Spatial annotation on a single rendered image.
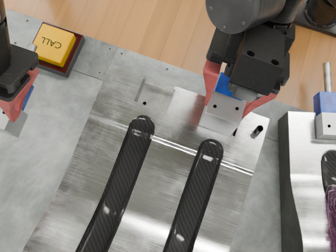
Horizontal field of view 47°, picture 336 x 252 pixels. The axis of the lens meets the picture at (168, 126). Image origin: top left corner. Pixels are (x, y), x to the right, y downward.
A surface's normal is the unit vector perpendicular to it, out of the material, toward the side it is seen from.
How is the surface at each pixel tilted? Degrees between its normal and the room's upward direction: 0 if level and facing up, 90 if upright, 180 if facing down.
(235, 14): 60
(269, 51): 33
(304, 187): 19
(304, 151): 0
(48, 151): 0
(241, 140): 0
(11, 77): 28
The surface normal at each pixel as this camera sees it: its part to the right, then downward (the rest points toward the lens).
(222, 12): -0.67, 0.38
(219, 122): -0.33, 0.89
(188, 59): 0.03, -0.25
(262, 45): 0.24, -0.69
